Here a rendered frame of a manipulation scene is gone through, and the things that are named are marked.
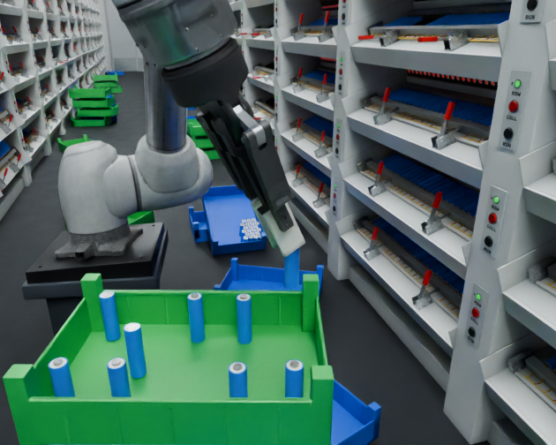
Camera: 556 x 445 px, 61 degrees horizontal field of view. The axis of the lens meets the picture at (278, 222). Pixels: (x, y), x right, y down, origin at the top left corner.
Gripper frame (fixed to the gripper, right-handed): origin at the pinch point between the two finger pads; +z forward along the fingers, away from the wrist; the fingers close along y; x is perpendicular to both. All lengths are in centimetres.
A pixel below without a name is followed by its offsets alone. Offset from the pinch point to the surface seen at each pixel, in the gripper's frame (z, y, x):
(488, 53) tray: 5, -13, 51
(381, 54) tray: 11, -50, 58
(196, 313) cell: 7.3, -5.0, -13.0
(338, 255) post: 69, -68, 35
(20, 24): -24, -301, 4
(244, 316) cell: 9.7, -1.8, -8.5
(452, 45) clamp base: 6, -23, 54
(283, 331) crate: 15.7, -1.8, -5.2
